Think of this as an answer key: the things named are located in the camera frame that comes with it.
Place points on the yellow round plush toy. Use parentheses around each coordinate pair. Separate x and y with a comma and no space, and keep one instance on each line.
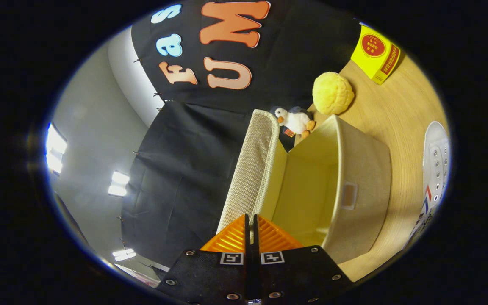
(332,93)

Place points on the penguin plush toy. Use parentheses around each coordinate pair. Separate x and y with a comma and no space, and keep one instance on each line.
(297,120)

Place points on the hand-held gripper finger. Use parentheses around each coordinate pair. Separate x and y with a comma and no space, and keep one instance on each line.
(247,237)
(255,237)

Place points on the ceiling light panel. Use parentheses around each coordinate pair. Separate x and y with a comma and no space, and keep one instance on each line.
(118,183)
(124,254)
(55,148)

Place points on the beige fabric storage box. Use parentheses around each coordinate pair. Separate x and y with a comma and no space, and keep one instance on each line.
(362,190)

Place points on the yellow book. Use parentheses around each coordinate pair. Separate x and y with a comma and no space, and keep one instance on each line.
(371,55)

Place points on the white canvas shoe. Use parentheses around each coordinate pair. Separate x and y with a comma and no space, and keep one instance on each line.
(436,165)

